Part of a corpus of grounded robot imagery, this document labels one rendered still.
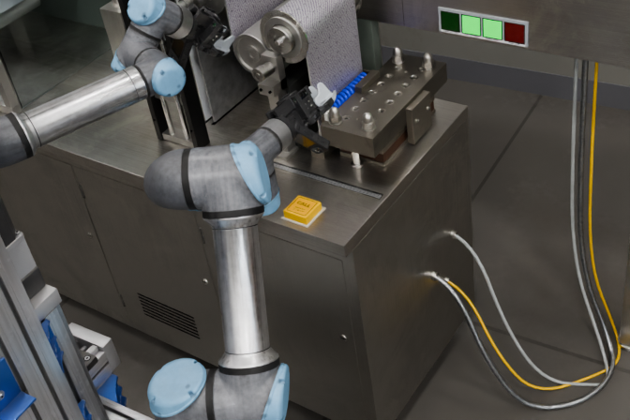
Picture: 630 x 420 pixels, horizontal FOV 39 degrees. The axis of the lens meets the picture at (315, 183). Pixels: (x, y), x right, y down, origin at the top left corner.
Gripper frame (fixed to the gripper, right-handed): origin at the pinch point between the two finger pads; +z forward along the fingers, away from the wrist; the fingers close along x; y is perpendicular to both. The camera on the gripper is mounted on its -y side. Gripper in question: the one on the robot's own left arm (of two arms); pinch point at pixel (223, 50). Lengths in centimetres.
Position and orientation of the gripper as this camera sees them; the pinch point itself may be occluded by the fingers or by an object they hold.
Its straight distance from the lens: 228.5
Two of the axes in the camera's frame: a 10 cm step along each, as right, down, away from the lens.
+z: 4.7, 1.0, 8.8
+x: -5.7, -7.2, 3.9
